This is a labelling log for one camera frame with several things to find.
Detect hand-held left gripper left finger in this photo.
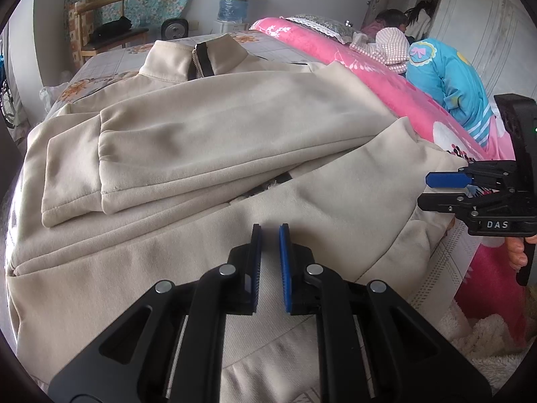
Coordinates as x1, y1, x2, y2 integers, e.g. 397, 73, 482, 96
48, 224, 263, 403

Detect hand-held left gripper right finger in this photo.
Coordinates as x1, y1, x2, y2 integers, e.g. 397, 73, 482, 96
279, 223, 491, 403

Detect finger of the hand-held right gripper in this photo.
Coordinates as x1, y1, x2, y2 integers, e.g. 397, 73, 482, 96
417, 189, 519, 219
425, 160, 518, 189

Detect cream zip jacket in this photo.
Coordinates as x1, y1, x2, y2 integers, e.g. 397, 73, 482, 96
8, 34, 475, 403

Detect person's right hand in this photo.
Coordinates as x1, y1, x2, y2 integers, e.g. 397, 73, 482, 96
505, 234, 537, 270

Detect blue printed quilt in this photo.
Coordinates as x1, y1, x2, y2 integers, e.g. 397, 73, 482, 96
405, 38, 498, 147

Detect pink floral blanket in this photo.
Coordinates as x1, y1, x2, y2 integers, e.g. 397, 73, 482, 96
249, 17, 529, 341

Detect white wardrobe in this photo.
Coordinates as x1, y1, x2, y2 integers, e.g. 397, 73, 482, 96
432, 0, 533, 105

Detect striped knit cloth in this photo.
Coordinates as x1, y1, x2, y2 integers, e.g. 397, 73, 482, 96
350, 27, 409, 65

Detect white green fleece robe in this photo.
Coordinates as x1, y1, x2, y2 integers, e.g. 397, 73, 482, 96
436, 298, 537, 391

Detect grey lace-edged pillow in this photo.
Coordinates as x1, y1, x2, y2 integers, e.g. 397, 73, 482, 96
285, 14, 363, 45

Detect white water dispenser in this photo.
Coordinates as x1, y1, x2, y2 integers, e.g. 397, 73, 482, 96
216, 20, 248, 34

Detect black small fan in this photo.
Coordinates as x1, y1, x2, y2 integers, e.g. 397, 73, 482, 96
161, 17, 189, 40

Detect blue water bottle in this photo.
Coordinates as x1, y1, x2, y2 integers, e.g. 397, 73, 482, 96
218, 0, 251, 24

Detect black cloth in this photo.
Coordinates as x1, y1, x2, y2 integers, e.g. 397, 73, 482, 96
91, 17, 134, 43

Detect wheelchair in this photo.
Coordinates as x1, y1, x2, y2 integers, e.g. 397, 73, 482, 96
0, 38, 19, 129

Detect wooden chair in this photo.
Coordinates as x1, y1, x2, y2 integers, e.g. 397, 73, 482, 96
69, 0, 149, 68

